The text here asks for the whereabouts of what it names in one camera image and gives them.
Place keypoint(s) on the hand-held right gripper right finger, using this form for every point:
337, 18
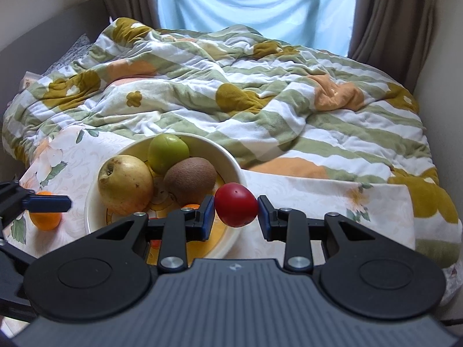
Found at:
264, 220

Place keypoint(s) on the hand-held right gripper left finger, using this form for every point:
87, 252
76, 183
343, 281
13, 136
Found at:
207, 220

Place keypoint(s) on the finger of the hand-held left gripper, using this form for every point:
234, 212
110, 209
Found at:
14, 250
50, 203

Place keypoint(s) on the large orange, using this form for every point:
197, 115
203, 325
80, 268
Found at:
45, 218

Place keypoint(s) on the red tomato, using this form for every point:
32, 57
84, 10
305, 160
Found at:
236, 205

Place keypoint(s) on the brown kiwi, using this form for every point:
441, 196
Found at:
190, 179

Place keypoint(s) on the white bowl with yellow inside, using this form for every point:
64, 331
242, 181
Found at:
231, 173

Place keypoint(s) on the large yellow apple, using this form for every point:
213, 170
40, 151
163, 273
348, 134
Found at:
124, 184

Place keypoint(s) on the green apple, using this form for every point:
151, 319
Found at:
168, 151

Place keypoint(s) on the striped floral blanket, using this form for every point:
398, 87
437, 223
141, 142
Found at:
253, 97

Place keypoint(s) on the patterned grey pillow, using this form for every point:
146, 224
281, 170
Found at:
68, 56

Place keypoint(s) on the grey headboard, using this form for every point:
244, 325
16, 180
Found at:
43, 32

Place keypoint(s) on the light blue window cloth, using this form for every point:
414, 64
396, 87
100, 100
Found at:
253, 3

